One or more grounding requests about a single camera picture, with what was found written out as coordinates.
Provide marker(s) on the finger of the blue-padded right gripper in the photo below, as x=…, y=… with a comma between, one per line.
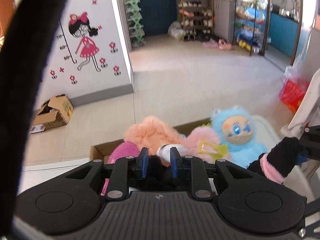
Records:
x=191, y=170

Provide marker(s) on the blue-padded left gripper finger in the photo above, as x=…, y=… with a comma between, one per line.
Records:
x=126, y=173

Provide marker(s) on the white sock bundle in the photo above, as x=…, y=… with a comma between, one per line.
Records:
x=164, y=151

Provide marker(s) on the black and pink sock roll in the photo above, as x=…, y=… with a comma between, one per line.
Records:
x=280, y=161

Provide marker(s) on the cardboard tray box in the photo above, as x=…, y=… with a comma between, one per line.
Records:
x=103, y=151

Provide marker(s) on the pink fluffy plush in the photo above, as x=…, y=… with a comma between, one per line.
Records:
x=203, y=142

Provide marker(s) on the orange fluffy plush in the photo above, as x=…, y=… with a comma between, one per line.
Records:
x=152, y=133

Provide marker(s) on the red shopping bag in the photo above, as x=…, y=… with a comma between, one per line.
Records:
x=294, y=85

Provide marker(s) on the blue plush doll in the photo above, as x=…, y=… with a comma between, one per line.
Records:
x=236, y=129

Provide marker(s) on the open cardboard box on floor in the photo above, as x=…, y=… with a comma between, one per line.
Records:
x=54, y=113

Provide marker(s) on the girl height chart sticker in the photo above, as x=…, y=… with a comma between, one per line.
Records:
x=79, y=27

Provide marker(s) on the wooden shoe rack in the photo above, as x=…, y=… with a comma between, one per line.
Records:
x=196, y=19

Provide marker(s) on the dark blue door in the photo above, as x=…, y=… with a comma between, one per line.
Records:
x=157, y=15

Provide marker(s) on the green white folding rack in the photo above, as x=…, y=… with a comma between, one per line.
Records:
x=134, y=22

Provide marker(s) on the black wire shelf cart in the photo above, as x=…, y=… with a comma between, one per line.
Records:
x=250, y=25

